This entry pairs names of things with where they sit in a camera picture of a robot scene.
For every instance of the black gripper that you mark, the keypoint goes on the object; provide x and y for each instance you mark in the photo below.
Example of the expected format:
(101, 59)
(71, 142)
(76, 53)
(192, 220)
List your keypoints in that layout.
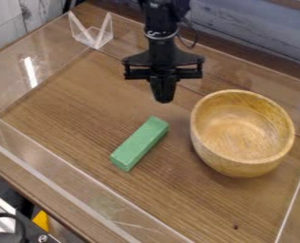
(162, 60)

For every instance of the green rectangular block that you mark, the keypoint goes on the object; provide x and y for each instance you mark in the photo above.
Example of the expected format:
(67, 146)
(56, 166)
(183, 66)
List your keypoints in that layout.
(127, 154)

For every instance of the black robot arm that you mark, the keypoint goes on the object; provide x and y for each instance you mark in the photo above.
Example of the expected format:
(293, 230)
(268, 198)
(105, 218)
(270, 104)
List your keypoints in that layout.
(162, 16)

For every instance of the brown wooden bowl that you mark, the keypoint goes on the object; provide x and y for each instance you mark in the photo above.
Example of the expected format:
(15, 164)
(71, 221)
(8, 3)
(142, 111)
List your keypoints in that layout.
(240, 132)

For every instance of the yellow tag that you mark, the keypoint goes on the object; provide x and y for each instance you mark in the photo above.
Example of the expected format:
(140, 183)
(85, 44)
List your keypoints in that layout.
(40, 220)

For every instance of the clear acrylic corner bracket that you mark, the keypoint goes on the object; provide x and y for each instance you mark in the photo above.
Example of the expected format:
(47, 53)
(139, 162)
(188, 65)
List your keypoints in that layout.
(92, 37)

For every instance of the clear acrylic tray wall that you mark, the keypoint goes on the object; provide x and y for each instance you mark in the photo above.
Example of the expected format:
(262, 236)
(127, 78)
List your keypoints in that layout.
(92, 211)

